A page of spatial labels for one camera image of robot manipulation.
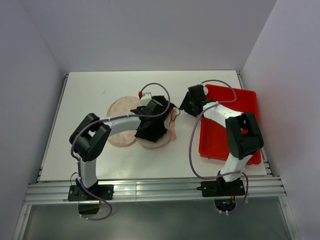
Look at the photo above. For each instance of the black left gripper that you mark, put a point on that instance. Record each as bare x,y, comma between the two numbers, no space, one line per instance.
140,108

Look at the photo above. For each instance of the black bra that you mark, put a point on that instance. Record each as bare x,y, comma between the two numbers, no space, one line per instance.
155,132

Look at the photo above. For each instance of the aluminium rail frame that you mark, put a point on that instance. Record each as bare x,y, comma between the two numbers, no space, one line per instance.
156,194

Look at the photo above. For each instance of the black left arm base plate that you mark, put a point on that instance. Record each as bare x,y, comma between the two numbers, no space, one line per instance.
89,202

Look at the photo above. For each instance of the pink mesh laundry bag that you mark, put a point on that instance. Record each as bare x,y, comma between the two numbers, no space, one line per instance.
125,139

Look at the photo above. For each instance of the red plastic tray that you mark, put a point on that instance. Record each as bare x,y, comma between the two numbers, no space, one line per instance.
213,137

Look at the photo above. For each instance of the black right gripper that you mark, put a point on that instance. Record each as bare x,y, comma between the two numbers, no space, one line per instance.
185,105

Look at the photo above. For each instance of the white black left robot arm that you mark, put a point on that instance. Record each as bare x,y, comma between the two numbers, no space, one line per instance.
90,137

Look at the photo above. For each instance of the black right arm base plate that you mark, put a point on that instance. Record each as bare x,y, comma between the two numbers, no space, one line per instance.
221,188

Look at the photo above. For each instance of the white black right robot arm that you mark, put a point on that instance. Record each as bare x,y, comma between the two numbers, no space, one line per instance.
243,133

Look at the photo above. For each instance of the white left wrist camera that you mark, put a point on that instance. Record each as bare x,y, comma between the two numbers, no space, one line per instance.
144,98

